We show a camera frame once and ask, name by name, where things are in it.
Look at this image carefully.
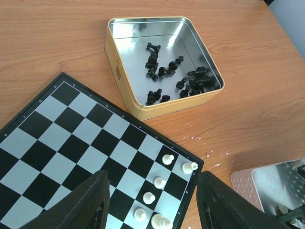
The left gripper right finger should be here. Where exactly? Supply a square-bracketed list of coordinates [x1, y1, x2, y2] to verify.
[196, 171, 288, 229]

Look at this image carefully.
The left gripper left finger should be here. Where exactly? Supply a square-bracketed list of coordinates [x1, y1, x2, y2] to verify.
[22, 170, 110, 229]

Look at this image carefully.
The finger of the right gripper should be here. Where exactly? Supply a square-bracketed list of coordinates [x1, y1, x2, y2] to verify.
[278, 205, 305, 223]

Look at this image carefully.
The white chess pawn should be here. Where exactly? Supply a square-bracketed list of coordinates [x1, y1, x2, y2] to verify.
[182, 162, 198, 174]
[142, 192, 156, 205]
[162, 154, 174, 165]

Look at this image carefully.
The white chess piece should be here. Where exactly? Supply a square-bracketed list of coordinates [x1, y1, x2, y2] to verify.
[134, 208, 147, 222]
[151, 214, 173, 229]
[154, 177, 166, 189]

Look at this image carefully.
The black chess pieces pile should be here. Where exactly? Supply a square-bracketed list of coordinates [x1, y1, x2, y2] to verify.
[145, 42, 214, 105]

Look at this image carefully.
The pink square tin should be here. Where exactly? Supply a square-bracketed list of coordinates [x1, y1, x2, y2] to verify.
[231, 158, 305, 217]

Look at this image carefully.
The black and silver chessboard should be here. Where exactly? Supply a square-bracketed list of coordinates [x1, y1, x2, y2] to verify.
[0, 73, 203, 229]

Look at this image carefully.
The gold square tin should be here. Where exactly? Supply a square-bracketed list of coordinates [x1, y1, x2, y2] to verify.
[105, 17, 225, 120]

